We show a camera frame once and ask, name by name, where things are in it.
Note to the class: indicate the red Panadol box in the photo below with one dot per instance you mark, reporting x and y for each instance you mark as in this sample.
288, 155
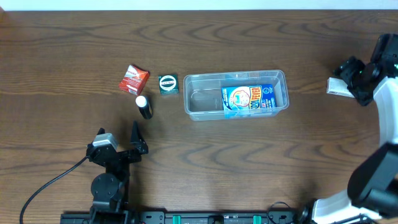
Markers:
134, 80

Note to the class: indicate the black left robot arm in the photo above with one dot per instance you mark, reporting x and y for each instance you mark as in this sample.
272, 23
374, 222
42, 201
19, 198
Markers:
110, 189

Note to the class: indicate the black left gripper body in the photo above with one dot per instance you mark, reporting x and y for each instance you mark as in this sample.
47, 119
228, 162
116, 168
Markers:
128, 158

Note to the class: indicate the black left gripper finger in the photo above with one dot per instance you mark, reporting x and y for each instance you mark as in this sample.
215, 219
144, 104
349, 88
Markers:
101, 131
137, 140

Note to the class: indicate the blue Koolfever box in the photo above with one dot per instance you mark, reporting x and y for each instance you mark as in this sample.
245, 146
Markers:
245, 101

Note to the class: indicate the clear plastic container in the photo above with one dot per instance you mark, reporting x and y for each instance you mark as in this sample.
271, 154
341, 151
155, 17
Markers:
202, 92

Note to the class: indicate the white green Panadol box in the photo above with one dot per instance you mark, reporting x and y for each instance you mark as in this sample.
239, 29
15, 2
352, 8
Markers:
337, 86

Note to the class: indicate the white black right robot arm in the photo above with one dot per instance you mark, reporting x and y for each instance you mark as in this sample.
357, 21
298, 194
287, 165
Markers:
371, 193

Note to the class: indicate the green Zam-Buk box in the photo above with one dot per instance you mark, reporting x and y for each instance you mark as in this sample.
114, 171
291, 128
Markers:
168, 84

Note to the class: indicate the dark bottle white cap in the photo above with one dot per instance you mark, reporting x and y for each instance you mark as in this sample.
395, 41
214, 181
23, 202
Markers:
144, 107

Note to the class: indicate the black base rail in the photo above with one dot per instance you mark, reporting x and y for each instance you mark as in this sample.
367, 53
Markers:
158, 217

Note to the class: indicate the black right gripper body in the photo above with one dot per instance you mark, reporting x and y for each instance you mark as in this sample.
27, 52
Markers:
347, 71

